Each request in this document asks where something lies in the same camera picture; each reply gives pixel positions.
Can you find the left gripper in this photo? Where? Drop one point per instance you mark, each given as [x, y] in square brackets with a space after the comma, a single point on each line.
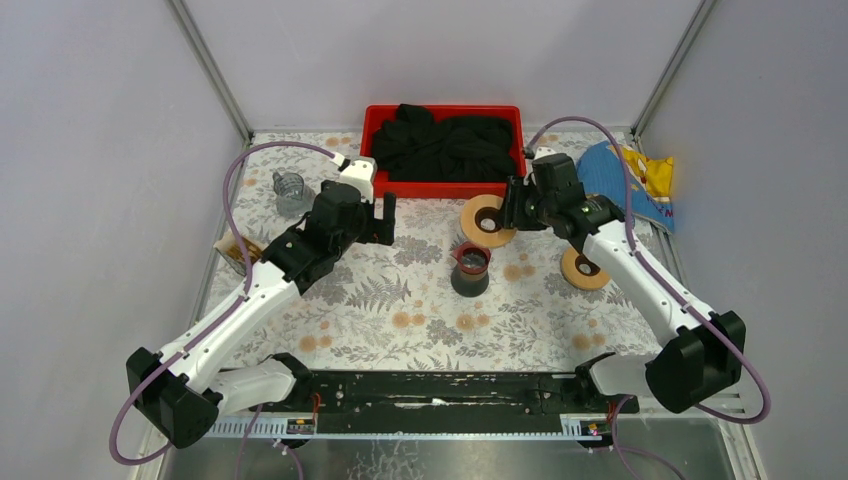
[367, 220]

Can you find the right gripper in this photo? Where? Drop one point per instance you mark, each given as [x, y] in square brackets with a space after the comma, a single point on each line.
[515, 193]

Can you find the wooden ring holder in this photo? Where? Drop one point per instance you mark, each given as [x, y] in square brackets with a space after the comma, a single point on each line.
[581, 273]
[479, 221]

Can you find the dark red glass carafe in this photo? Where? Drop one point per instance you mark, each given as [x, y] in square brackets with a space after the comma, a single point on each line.
[470, 277]

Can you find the orange coffee filter box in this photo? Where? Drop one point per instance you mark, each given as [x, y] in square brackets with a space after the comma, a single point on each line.
[228, 248]

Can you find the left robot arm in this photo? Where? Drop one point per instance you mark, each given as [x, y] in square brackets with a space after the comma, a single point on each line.
[182, 389]

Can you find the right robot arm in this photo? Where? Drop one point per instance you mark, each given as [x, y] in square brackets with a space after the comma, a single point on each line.
[699, 347]

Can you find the black cloth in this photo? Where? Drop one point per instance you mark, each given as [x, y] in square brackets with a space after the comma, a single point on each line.
[417, 147]

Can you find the clear glass carafe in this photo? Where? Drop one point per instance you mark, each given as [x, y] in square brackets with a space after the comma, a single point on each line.
[293, 196]

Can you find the blue and yellow cloth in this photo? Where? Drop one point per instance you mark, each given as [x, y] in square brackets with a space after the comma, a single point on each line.
[649, 181]

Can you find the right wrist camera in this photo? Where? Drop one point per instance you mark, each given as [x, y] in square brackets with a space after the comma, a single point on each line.
[533, 153]

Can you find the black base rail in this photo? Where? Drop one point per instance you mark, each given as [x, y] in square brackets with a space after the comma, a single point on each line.
[443, 404]

